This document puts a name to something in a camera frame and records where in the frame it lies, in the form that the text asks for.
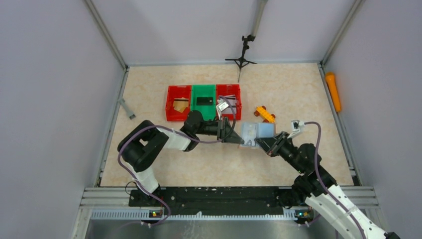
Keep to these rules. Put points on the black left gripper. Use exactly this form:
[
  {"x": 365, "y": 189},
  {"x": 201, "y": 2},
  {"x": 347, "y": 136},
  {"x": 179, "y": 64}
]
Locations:
[{"x": 225, "y": 128}]

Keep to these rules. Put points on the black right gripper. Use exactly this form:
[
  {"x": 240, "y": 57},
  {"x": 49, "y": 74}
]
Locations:
[{"x": 272, "y": 145}]

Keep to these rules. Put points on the gold card with stripe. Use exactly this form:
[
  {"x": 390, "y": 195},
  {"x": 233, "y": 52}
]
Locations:
[{"x": 181, "y": 100}]

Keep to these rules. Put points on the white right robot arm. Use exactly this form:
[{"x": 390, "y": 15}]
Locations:
[{"x": 345, "y": 217}]

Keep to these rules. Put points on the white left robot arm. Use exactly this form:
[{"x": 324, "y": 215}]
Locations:
[{"x": 138, "y": 150}]

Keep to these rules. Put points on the white card in bin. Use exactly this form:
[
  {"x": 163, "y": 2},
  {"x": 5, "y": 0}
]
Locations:
[{"x": 229, "y": 111}]

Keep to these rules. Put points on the card with black stripe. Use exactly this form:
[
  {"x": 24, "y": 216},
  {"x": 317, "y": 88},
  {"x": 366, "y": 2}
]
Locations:
[{"x": 230, "y": 99}]

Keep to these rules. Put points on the black card in green bin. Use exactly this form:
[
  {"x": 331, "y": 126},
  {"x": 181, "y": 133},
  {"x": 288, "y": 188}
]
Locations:
[{"x": 203, "y": 101}]

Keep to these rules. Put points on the green plastic bin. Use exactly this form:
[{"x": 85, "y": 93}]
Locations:
[{"x": 208, "y": 111}]

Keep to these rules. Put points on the yellow toy brick car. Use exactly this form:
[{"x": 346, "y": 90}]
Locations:
[{"x": 262, "y": 112}]

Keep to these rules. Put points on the right red plastic bin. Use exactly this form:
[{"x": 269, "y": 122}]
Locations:
[{"x": 231, "y": 89}]

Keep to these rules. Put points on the red plastic bin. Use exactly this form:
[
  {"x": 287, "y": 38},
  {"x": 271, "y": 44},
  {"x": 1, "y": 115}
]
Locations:
[
  {"x": 177, "y": 91},
  {"x": 231, "y": 89}
]

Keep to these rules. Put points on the left red plastic bin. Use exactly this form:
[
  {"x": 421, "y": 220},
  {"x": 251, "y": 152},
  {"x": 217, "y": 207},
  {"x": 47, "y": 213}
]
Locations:
[{"x": 177, "y": 91}]

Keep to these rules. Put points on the orange flashlight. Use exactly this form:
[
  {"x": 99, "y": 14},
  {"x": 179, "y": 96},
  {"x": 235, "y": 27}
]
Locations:
[{"x": 331, "y": 83}]

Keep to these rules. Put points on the grey small tool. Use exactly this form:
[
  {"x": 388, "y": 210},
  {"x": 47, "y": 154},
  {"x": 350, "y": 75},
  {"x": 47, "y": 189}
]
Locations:
[{"x": 129, "y": 112}]

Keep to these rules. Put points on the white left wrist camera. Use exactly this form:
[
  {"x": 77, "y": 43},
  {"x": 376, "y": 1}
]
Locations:
[{"x": 220, "y": 107}]

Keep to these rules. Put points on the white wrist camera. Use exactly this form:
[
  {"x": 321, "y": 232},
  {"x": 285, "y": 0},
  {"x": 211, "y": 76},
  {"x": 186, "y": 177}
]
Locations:
[
  {"x": 220, "y": 107},
  {"x": 297, "y": 128}
]

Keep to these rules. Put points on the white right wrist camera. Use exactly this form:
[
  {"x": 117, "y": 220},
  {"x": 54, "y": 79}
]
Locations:
[{"x": 297, "y": 128}]

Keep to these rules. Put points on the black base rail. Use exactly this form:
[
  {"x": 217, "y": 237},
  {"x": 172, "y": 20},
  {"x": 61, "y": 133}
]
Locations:
[{"x": 217, "y": 198}]

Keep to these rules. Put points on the black camera tripod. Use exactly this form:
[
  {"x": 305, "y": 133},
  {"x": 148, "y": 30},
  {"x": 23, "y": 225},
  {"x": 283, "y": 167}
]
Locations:
[{"x": 241, "y": 62}]

